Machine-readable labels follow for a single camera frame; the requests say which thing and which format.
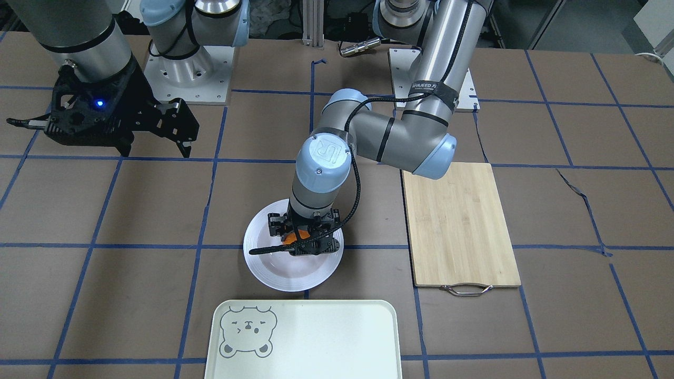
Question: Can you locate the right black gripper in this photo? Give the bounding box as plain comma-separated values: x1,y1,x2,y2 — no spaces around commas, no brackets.
6,58,199,158

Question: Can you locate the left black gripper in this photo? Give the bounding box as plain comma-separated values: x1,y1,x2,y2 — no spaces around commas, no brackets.
267,206,340,256

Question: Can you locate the orange fruit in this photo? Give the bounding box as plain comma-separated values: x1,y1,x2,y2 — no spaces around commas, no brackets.
281,230,311,245

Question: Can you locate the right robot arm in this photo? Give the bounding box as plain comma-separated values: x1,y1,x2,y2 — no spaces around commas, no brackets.
7,1,250,158

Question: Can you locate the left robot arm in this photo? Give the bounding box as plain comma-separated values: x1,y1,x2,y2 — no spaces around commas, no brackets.
250,1,493,256

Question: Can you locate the cream bear tray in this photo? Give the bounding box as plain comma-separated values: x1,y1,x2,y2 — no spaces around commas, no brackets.
204,300,403,378

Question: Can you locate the white round plate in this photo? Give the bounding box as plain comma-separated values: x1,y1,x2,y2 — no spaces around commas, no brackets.
243,198,344,291

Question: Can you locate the brown paper table mat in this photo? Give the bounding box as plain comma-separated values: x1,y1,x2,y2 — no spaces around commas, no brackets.
1,40,673,378

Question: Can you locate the wooden cutting board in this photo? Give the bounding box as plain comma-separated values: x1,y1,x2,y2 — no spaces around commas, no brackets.
403,162,521,293

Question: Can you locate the silver metal cylinder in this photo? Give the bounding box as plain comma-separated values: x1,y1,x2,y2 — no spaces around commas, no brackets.
339,37,381,58

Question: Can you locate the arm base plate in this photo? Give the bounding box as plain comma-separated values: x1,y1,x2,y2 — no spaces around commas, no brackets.
144,46,236,105
389,47,481,112

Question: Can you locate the aluminium frame post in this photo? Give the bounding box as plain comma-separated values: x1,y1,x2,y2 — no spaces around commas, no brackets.
302,0,324,49

